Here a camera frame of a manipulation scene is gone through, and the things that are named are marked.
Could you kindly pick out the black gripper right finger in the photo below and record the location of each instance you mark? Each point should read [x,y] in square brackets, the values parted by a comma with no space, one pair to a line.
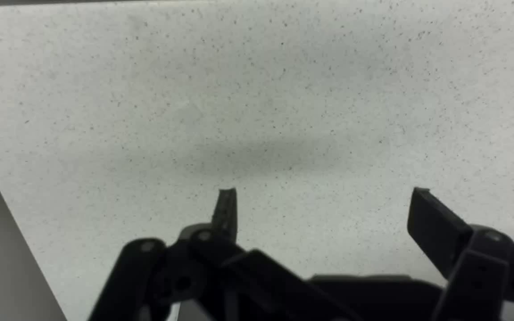
[440,234]

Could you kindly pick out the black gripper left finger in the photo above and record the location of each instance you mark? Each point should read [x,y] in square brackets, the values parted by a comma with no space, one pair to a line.
[192,273]

